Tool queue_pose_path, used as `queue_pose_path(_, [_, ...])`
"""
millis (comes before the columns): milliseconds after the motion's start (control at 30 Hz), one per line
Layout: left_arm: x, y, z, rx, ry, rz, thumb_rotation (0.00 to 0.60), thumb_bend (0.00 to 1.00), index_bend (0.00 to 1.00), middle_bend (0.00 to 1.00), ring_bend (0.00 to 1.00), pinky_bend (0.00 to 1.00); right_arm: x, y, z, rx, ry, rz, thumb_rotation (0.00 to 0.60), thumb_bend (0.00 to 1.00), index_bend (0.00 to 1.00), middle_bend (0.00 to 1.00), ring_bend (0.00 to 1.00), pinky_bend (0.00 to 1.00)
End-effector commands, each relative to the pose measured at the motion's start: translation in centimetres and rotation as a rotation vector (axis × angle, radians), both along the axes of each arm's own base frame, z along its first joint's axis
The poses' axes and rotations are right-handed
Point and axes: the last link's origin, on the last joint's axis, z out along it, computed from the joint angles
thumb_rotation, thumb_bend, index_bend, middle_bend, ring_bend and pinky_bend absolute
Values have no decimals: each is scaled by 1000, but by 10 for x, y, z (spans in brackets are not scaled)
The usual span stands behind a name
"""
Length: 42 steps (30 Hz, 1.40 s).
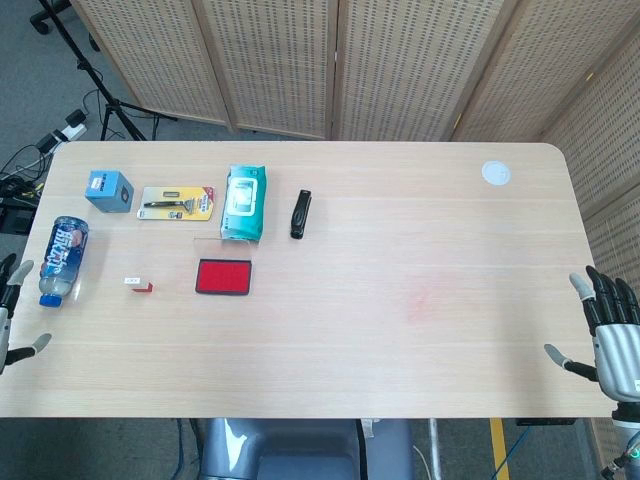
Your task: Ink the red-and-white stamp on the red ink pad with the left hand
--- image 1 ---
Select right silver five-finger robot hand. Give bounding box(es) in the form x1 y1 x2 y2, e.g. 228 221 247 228
543 265 640 404

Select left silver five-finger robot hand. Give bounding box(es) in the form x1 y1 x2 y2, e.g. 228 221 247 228
0 253 53 376

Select small red white eraser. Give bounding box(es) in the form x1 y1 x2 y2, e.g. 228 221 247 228
123 275 156 295

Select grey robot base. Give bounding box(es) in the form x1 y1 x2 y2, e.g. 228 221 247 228
199 417 416 480

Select blue cube box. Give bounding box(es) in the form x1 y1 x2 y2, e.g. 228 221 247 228
83 169 135 215

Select blue label water bottle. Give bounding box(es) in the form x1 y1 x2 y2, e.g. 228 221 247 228
38 215 90 308

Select white power strip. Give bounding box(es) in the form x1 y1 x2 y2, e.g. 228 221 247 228
37 110 87 154

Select razor in yellow blister pack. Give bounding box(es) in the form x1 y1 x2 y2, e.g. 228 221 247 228
136 185 218 222

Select black tripod stand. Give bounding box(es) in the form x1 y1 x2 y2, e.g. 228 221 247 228
37 0 177 142

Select red ink pad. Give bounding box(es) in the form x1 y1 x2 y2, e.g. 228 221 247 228
194 257 254 297

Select clear ink pad lid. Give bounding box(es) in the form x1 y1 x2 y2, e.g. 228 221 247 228
192 237 251 261

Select teal wet wipes pack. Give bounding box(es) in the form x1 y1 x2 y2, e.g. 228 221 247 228
220 164 268 246

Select black office chair base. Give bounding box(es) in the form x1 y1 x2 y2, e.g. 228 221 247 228
28 0 101 51

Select black stapler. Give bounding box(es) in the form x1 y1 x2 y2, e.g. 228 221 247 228
289 189 314 241

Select wooden folding screen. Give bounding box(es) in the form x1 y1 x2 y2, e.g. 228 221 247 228
69 0 640 480

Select black floor cable bundle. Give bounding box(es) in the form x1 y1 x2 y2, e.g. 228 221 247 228
0 144 56 236

